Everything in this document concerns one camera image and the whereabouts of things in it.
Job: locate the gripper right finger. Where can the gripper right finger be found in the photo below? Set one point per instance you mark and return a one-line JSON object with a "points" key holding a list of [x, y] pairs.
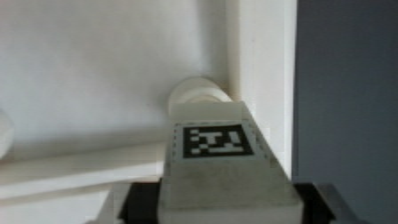
{"points": [[325, 206]]}

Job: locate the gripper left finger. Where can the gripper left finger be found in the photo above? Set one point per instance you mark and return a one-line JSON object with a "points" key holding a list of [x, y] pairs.
{"points": [[138, 211]]}

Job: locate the white table leg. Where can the white table leg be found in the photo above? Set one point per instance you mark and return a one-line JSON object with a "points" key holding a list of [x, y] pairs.
{"points": [[224, 185]]}

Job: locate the white square tabletop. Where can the white square tabletop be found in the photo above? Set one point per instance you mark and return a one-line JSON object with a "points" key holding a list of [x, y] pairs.
{"points": [[94, 56]]}

